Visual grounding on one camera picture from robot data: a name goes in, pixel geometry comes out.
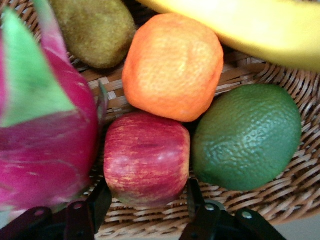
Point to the yellow banana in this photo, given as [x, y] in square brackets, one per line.
[262, 30]

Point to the brown kiwi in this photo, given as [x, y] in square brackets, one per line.
[97, 32]

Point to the red apple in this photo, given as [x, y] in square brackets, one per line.
[147, 160]

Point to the green avocado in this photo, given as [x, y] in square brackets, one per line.
[247, 137]

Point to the brown wicker basket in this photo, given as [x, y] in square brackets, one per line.
[250, 207]

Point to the pink dragon fruit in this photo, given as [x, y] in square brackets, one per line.
[45, 140]

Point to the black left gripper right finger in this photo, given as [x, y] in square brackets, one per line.
[210, 222]

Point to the orange tangerine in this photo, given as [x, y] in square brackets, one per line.
[172, 67]

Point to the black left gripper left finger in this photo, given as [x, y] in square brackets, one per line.
[80, 220]

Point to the brown table cloth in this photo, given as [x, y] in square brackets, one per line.
[305, 232]

